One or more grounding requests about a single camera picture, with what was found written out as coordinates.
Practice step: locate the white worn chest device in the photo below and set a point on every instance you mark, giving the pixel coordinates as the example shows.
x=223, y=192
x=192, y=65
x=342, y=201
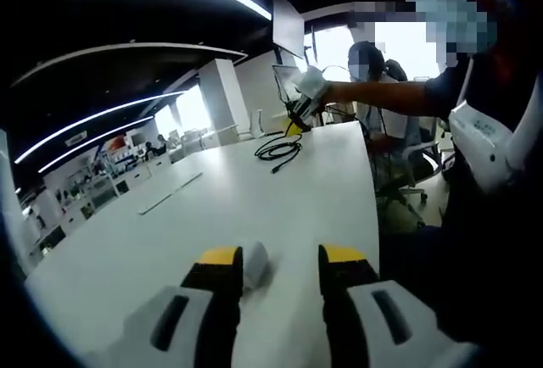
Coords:
x=479, y=139

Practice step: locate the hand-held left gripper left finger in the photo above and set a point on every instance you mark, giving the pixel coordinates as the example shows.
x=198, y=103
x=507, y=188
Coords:
x=220, y=308

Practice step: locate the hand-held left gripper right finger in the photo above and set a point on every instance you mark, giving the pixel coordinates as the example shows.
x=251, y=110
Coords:
x=339, y=321

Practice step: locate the white charger adapter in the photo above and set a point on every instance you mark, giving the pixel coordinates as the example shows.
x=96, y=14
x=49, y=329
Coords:
x=255, y=264

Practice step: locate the row of white office desks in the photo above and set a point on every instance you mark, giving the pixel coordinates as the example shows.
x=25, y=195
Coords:
x=106, y=181

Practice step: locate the person's dark clothed body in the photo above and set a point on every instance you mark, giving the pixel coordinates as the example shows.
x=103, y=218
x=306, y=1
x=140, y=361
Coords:
x=466, y=258

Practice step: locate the laptop screen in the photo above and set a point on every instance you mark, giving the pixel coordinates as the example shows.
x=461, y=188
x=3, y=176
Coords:
x=285, y=81

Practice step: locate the ceiling air vent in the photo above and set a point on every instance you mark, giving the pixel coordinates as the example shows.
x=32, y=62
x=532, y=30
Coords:
x=76, y=138

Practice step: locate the black and white office chair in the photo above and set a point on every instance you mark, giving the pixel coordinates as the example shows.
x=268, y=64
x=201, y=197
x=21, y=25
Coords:
x=418, y=147

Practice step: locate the person's right hand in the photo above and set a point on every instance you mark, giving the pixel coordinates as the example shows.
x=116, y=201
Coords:
x=321, y=86

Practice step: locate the white desk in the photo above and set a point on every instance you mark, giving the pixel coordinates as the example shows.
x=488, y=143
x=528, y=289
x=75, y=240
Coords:
x=212, y=207

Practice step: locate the long ceiling light line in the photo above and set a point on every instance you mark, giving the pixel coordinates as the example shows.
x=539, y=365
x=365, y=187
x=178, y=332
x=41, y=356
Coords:
x=93, y=139
x=97, y=115

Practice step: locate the white square pillar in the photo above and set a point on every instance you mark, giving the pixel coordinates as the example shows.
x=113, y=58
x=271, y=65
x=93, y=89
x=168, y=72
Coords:
x=220, y=96

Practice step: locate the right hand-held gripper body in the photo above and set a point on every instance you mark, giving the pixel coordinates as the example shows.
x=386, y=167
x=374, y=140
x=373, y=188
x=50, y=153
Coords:
x=306, y=84

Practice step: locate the curved white ceiling trim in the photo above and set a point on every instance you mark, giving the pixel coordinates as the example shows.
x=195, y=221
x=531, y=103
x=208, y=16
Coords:
x=127, y=52

